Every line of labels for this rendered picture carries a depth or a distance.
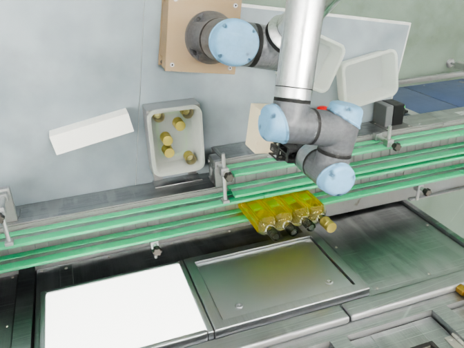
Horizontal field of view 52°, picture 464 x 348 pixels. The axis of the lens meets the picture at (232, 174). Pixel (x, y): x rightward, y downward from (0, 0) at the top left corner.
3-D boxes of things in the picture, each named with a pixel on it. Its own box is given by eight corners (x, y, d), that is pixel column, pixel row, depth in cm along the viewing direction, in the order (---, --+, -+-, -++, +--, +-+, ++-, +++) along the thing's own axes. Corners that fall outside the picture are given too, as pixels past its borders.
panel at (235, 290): (42, 299, 140) (40, 389, 111) (40, 291, 139) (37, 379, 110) (313, 236, 166) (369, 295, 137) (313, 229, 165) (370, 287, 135)
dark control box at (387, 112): (371, 120, 183) (384, 127, 176) (373, 100, 179) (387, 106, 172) (389, 117, 185) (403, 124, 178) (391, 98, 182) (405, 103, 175)
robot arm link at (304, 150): (334, 148, 109) (327, 180, 112) (324, 141, 113) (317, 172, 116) (305, 148, 106) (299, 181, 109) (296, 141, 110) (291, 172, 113)
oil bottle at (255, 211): (237, 207, 162) (261, 238, 144) (237, 192, 160) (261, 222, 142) (253, 204, 164) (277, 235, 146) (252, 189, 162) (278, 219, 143)
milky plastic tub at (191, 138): (148, 168, 159) (153, 178, 152) (141, 103, 150) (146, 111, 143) (198, 159, 164) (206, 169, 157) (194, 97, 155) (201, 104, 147)
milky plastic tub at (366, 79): (329, 59, 168) (341, 63, 160) (382, 43, 173) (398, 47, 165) (333, 105, 176) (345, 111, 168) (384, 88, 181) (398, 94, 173)
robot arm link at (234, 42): (203, 13, 127) (220, 14, 115) (248, 21, 132) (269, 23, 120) (197, 59, 130) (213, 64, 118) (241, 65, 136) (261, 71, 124)
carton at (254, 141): (250, 103, 130) (261, 110, 124) (302, 104, 136) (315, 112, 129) (245, 143, 134) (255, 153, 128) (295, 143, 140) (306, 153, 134)
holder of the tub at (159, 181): (150, 181, 162) (155, 190, 155) (141, 103, 151) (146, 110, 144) (199, 172, 167) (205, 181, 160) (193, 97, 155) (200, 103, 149)
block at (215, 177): (207, 179, 162) (213, 188, 156) (206, 154, 158) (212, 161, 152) (217, 178, 163) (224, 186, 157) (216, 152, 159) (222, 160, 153)
